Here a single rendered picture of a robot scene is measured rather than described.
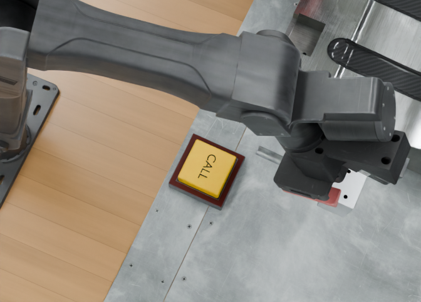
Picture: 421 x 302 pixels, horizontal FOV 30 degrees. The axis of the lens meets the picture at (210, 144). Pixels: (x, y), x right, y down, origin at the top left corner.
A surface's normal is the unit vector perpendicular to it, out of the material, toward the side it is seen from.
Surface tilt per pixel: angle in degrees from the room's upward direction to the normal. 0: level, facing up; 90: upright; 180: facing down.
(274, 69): 14
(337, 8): 0
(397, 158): 63
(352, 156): 27
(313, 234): 0
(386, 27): 3
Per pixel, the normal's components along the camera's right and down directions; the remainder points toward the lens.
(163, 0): 0.01, -0.28
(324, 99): -0.42, -0.33
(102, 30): 0.25, -0.24
